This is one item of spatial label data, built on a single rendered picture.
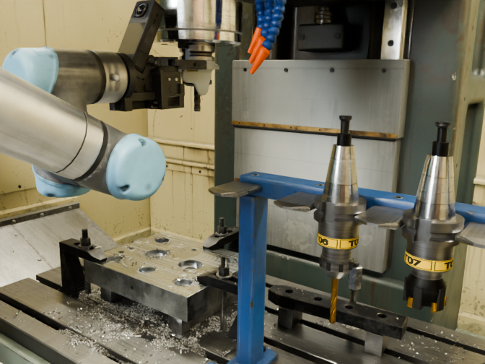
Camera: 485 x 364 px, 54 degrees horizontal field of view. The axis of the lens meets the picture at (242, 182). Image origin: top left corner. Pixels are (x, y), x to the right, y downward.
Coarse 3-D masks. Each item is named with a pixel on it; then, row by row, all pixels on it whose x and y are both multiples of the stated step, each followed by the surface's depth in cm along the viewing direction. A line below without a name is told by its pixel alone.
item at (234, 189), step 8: (224, 184) 69; (232, 184) 69; (240, 184) 69; (248, 184) 69; (256, 184) 70; (216, 192) 65; (224, 192) 65; (232, 192) 65; (240, 192) 65; (248, 192) 67
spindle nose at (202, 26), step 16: (160, 0) 76; (176, 0) 75; (192, 0) 74; (208, 0) 75; (224, 0) 76; (240, 0) 80; (176, 16) 75; (192, 16) 75; (208, 16) 75; (224, 16) 77; (240, 16) 80; (160, 32) 78; (176, 32) 76; (192, 32) 76; (208, 32) 76; (224, 32) 78; (240, 32) 81
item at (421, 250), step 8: (408, 240) 52; (416, 240) 51; (408, 248) 52; (416, 248) 51; (424, 248) 51; (432, 248) 50; (440, 248) 50; (448, 248) 50; (416, 256) 51; (424, 256) 51; (432, 256) 50; (440, 256) 50; (448, 256) 51; (408, 264) 52; (432, 272) 51; (440, 272) 51
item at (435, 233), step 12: (408, 216) 51; (456, 216) 52; (408, 228) 52; (420, 228) 51; (432, 228) 49; (444, 228) 49; (456, 228) 49; (420, 240) 51; (432, 240) 49; (444, 240) 49; (456, 240) 50
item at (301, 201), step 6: (300, 192) 65; (282, 198) 62; (288, 198) 62; (294, 198) 62; (300, 198) 62; (306, 198) 62; (312, 198) 62; (276, 204) 60; (282, 204) 59; (288, 204) 59; (294, 204) 59; (300, 204) 59; (306, 204) 59; (312, 204) 59; (294, 210) 58; (300, 210) 58; (306, 210) 58
